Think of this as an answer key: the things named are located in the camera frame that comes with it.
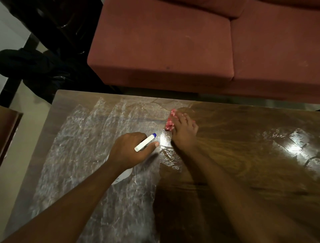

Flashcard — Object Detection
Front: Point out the person's left hand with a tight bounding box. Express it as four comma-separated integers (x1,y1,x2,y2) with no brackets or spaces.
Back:
107,132,160,174

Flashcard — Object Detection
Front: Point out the person's right hand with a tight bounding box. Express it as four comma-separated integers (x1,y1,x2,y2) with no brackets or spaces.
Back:
171,112,199,152

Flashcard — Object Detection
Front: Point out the white marker with blue cap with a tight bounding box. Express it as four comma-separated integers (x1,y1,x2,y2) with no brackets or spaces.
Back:
134,133,157,152

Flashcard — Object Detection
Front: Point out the pink cloth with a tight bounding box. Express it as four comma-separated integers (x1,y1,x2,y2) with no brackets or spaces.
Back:
165,109,179,132

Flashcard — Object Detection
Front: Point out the person's left forearm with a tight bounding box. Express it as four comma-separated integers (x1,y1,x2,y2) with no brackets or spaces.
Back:
0,158,130,243

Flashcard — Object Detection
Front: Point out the person's right forearm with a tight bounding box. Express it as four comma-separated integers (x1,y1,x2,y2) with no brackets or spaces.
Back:
175,146,316,243

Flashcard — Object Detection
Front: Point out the red sofa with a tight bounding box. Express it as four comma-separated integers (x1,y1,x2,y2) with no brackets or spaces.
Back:
87,0,320,104

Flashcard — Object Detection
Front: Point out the white paper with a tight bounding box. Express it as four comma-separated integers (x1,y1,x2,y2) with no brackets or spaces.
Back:
107,154,133,186

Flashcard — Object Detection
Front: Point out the clear plastic sheet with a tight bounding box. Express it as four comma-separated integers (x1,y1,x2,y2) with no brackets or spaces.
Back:
29,97,187,243

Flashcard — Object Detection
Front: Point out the red sofa seat cushion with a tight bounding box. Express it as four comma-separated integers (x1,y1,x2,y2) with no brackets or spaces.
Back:
230,0,320,83
87,0,235,81

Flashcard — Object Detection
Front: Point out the black bag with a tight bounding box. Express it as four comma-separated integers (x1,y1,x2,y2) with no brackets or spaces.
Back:
0,48,118,102

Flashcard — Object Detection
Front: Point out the brown wooden chair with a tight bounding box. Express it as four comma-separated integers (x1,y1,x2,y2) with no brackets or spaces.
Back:
0,105,23,166

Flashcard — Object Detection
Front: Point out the dark wooden furniture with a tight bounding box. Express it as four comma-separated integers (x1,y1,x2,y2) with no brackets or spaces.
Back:
0,0,103,57

